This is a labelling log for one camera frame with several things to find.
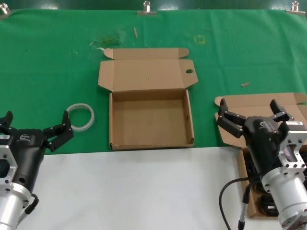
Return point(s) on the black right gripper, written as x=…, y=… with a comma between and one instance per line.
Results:
x=261, y=136

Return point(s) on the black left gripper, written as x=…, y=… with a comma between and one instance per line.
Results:
x=28, y=153

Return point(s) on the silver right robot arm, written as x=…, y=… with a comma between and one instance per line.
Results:
x=285, y=191

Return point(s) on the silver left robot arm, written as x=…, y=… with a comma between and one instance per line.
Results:
x=9, y=206

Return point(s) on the open cardboard box round hole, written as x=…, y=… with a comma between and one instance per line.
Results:
x=148, y=119

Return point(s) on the small wooden chip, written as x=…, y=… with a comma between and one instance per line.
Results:
x=245, y=84

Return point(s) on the clear tape roll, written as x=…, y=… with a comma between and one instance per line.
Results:
x=82, y=129

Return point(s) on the green table cloth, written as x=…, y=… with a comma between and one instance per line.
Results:
x=48, y=60

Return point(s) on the clear plastic wrapper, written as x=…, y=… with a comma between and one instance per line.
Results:
x=108, y=39

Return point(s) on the metal binder clip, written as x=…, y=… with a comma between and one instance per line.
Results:
x=3, y=10
x=146, y=12
x=296, y=9

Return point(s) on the thin wooden stick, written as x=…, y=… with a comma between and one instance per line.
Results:
x=135, y=32

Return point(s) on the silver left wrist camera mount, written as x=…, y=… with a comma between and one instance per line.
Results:
x=6, y=155

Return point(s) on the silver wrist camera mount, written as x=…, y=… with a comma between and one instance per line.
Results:
x=6, y=155
x=293, y=143

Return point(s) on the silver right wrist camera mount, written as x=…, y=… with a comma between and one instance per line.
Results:
x=293, y=143

